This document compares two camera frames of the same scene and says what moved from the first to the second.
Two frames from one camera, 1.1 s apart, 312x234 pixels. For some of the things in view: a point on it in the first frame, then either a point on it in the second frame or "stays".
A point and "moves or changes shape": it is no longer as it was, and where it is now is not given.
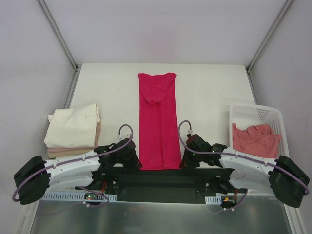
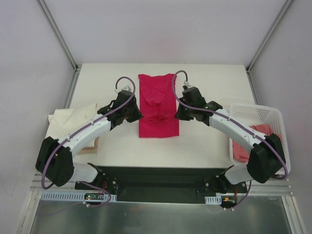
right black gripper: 186,158 to 184,111
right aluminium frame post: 284,9 stays
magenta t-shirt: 159,140 moves or changes shape
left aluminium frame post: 57,33 stays
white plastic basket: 245,115 stays
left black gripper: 133,161 to 131,112
